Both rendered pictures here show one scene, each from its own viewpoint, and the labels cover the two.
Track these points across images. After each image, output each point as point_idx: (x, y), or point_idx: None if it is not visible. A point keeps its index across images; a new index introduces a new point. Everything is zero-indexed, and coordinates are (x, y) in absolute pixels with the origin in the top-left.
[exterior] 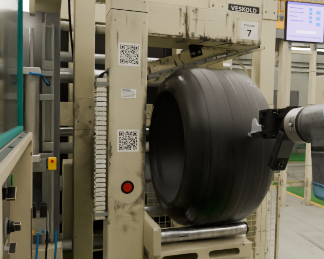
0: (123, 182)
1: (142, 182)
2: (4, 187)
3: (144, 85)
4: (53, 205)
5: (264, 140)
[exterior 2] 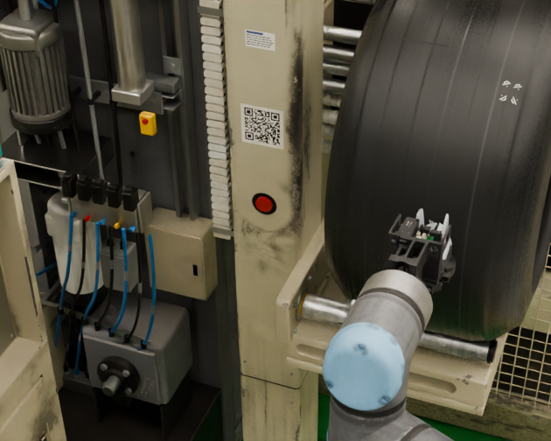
0: (255, 193)
1: (293, 203)
2: None
3: (291, 28)
4: (189, 164)
5: (466, 244)
